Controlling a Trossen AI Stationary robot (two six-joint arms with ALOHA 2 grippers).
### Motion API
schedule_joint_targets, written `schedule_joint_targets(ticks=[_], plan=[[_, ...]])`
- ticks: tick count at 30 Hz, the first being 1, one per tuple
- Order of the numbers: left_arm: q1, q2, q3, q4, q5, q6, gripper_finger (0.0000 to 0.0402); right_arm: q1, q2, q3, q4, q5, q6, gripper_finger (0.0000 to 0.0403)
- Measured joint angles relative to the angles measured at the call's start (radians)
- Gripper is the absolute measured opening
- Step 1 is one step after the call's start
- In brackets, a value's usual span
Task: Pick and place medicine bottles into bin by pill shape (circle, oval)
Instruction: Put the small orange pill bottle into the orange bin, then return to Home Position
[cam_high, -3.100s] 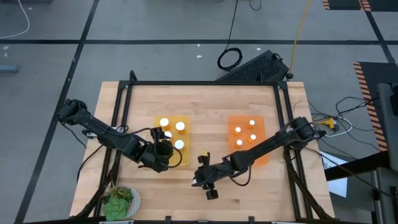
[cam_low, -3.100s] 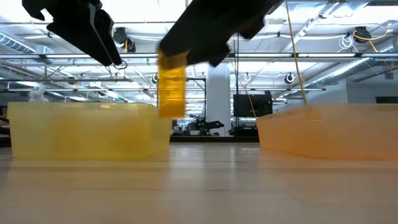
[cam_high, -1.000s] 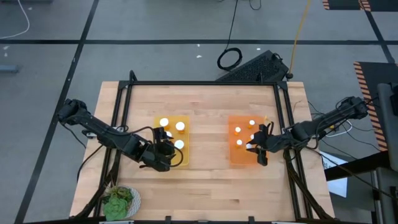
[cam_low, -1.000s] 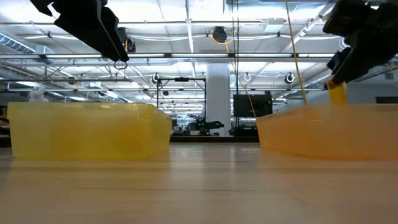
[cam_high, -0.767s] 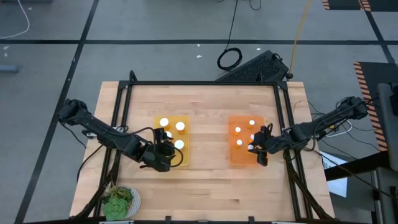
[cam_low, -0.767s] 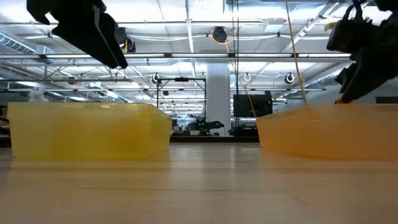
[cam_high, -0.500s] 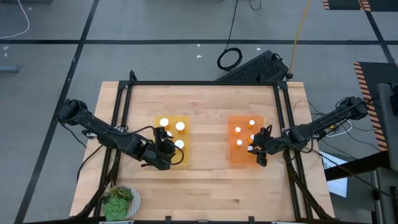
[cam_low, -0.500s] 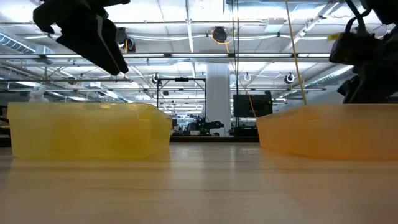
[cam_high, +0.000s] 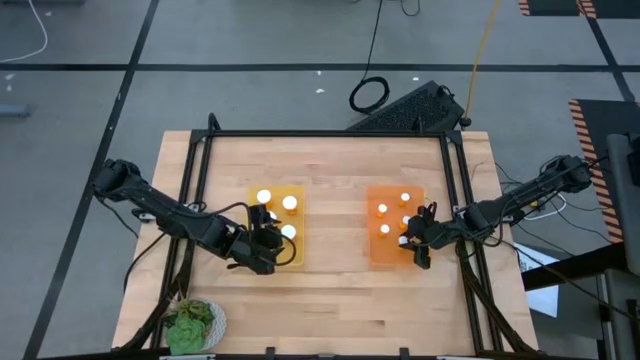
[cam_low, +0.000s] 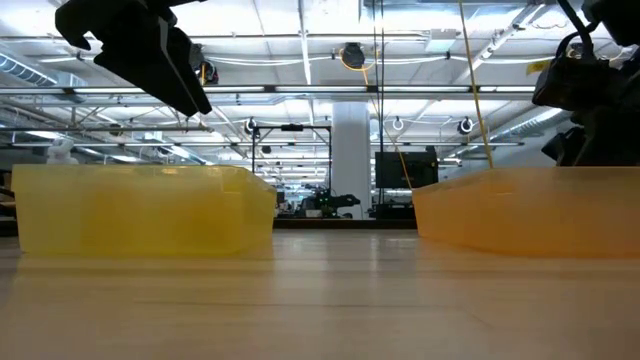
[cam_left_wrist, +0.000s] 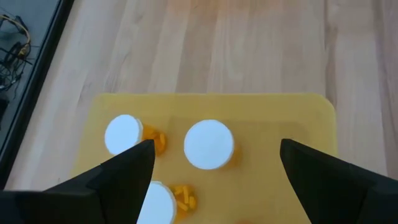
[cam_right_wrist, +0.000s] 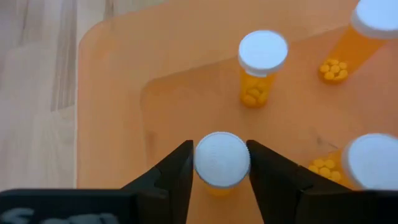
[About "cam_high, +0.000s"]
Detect black floor mat orange stripes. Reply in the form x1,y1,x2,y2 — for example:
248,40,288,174
518,0,584,17
568,98,640,245
579,0,640,20

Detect black aluminium table frame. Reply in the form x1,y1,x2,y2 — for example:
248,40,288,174
112,112,539,360

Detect white cable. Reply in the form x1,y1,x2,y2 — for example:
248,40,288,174
0,0,49,64

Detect dark beam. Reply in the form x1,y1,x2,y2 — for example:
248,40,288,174
519,242,631,292

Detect green succulent plant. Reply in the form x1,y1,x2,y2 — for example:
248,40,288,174
163,298,217,357

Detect black keyboard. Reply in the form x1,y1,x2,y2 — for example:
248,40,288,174
344,79,467,134

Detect orange translucent plastic bin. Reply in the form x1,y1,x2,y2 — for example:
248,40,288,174
366,185,426,266

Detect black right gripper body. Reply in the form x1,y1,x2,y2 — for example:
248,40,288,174
424,219,469,251

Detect yellow translucent plastic bin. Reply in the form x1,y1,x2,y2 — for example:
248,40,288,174
247,185,306,267

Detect white sheet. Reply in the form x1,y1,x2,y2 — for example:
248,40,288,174
514,242,560,319

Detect black coiled cable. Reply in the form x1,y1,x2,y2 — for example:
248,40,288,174
348,0,391,116

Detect green lettuce on plate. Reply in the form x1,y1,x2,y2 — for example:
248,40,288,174
167,298,228,354

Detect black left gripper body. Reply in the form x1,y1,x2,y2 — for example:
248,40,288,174
232,222,287,276

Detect grey cabinet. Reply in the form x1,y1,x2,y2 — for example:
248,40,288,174
594,132,640,360

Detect yellow hanging cable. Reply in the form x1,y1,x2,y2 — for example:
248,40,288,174
462,0,502,124

